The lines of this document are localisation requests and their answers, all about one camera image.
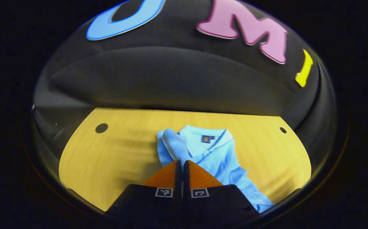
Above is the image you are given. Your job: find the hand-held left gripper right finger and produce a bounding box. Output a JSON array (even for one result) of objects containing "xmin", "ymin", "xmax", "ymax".
[{"xmin": 183, "ymin": 160, "xmax": 260, "ymax": 225}]

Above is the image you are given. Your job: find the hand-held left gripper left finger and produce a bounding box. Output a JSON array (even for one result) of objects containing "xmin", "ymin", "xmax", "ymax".
[{"xmin": 106, "ymin": 160, "xmax": 182, "ymax": 225}]

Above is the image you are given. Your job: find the light blue T-shirt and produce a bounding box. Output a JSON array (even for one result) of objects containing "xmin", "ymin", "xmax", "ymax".
[{"xmin": 157, "ymin": 125, "xmax": 275, "ymax": 213}]

